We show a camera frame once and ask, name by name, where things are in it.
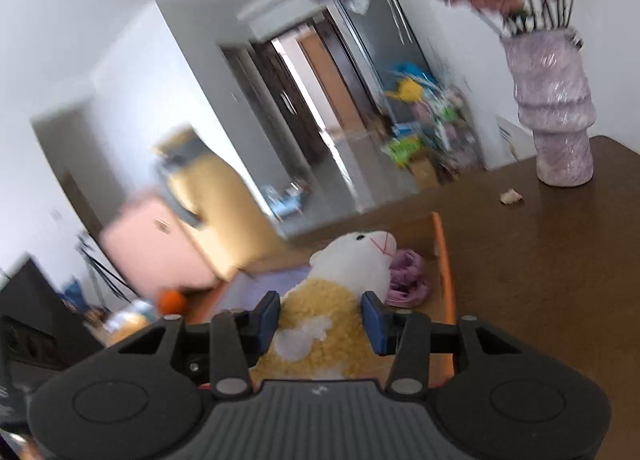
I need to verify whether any small blue stool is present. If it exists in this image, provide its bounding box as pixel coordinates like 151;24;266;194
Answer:
260;182;308;218

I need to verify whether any orange fruit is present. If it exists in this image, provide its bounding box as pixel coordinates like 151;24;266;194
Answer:
159;290;187;316

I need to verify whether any yellow mug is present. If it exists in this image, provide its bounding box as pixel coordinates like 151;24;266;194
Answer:
105;312;151;343

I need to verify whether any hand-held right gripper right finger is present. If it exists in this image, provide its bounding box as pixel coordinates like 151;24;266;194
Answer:
361;291;525;393

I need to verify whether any purple satin scrunchie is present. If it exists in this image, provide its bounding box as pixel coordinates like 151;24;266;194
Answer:
387;249;431;308

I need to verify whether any red cardboard box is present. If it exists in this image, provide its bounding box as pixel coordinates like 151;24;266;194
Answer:
185;212;458;388

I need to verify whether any pink hard-shell suitcase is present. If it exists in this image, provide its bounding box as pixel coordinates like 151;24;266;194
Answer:
100;190;221;298

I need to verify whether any grey refrigerator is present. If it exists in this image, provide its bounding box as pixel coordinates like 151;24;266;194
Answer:
330;0;431;88

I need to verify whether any white wall outlet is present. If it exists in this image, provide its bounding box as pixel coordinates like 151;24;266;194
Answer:
495;115;538;161

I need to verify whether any white and yellow plush toy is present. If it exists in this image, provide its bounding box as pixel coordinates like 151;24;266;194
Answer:
252;231;398;381

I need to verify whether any purple towel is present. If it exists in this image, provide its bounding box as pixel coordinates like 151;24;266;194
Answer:
220;265;313;313

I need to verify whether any brown door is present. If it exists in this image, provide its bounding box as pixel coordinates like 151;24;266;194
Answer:
297;32;373;136

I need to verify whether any purple ceramic vase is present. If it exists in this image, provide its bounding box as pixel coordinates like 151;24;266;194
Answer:
500;27;597;187

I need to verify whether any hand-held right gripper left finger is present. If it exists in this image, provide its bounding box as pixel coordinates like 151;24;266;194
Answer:
117;291;282;398

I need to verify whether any rack of colourful items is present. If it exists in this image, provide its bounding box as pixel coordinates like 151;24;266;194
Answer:
382;62;483;178

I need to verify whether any black paper bag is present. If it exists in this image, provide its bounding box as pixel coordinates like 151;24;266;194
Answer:
0;257;108;376

